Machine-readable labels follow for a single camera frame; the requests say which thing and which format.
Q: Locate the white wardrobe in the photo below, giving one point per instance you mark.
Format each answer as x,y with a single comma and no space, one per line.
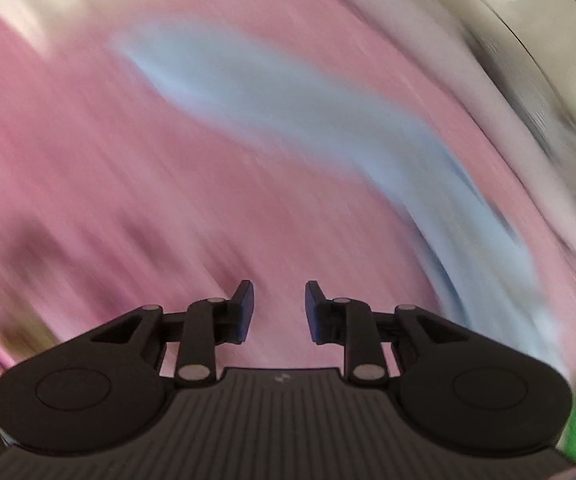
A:
543,15

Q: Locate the light blue shirt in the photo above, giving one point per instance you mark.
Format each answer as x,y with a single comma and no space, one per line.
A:
318,110

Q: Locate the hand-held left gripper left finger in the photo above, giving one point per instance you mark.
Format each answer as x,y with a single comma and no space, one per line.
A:
246,306

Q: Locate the pink floral blanket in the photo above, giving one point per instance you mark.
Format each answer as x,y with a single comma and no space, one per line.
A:
117,170

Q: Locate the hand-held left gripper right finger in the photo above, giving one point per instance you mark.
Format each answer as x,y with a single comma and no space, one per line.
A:
312,306

